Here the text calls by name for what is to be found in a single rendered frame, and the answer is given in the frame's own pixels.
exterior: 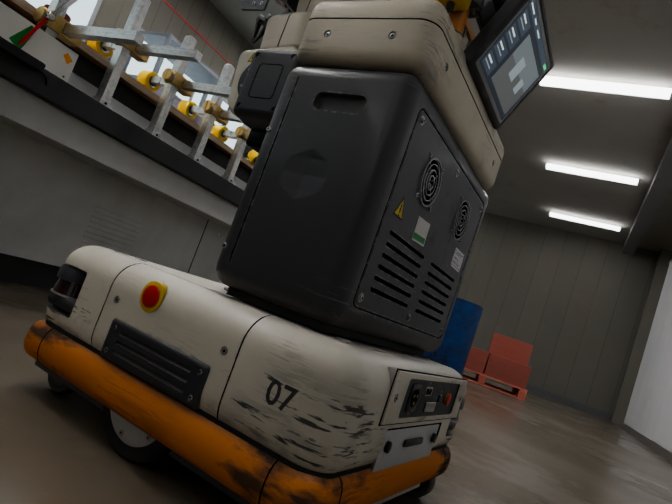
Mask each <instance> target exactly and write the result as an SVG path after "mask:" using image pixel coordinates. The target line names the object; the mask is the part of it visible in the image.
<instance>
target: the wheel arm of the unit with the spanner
mask: <svg viewBox="0 0 672 504"><path fill-rule="evenodd" d="M63 33H64V34H66V35H67V36H68V37H70V38H75V39H83V40H92V41H101V42H109V43H118V44H127V45H135V46H142V44H143V42H144V39H145V36H144V35H142V34H141V33H140V32H139V31H136V30H126V29H116V28H105V27H95V26H84V25H74V24H66V25H65V28H64V30H63Z"/></svg>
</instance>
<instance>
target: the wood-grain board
mask: <svg viewBox="0 0 672 504"><path fill-rule="evenodd" d="M2 1H3V2H5V3H6V4H8V5H9V6H11V7H12V8H13V9H15V10H16V11H18V12H19V13H21V14H22V15H24V16H25V17H27V18H28V19H30V20H31V21H32V22H34V23H35V24H37V23H38V22H37V21H35V20H34V18H33V14H34V12H35V10H36V9H37V8H35V7H34V6H33V5H31V4H30V3H28V2H27V1H26V0H2ZM69 47H70V48H72V49H73V50H75V51H76V52H78V53H79V54H81V55H82V56H83V57H85V58H86V59H88V60H89V61H91V62H92V63H94V64H95V65H97V66H98V67H99V68H101V69H102V70H104V71H105V72H106V70H107V67H108V65H109V62H110V61H109V60H108V59H107V58H105V57H104V56H102V55H101V54H100V53H98V52H97V51H95V50H94V49H93V48H91V47H90V46H88V45H87V44H86V43H84V42H83V41H81V43H80V46H79V47H72V46H69ZM119 81H120V82H121V83H123V84H124V85H126V86H127V87H129V88H130V89H132V90H133V91H134V92H136V93H137V94H139V95H140V96H142V97H143V98H145V99H146V100H148V101H149V102H150V103H152V104H153V105H155V106H156V107H157V104H158V102H159V99H160V96H158V95H157V94H155V93H154V92H153V91H151V90H150V89H148V88H147V87H146V86H144V85H143V84H141V83H140V82H139V81H137V80H136V79H134V78H133V77H132V76H130V75H129V74H128V73H126V72H125V71H123V72H122V74H121V76H120V79H119ZM168 115H169V116H171V117H172V118H174V119H175V120H177V121H178V122H180V123H181V124H183V125H184V126H185V127H187V128H188V129H190V130H191V131H193V132H194V133H196V134H198V131H199V129H200V125H199V124H197V123H196V122H194V121H193V120H192V119H190V118H189V117H188V116H186V115H185V114H183V113H182V112H181V111H179V110H178V109H176V108H175V107H174V106H172V105H171V108H170V110H169V113H168ZM207 142H209V143H210V144H212V145H213V146H215V147H216V148H217V149H219V150H220V151H222V152H223V153H225V154H226V155H228V156H229V157H231V155H232V152H233V149H232V148H231V147H229V146H228V145H227V144H225V143H224V142H222V141H221V140H220V139H218V138H217V137H215V136H214V135H213V134H211V133H210V135H209V138H208V140H207ZM239 164H241V165H242V166H244V167H245V168H247V169H248V170H250V171H251V172H252V169H253V167H254V165H252V164H251V162H250V161H249V160H247V159H246V158H245V157H243V156H242V158H241V160H240V163H239Z"/></svg>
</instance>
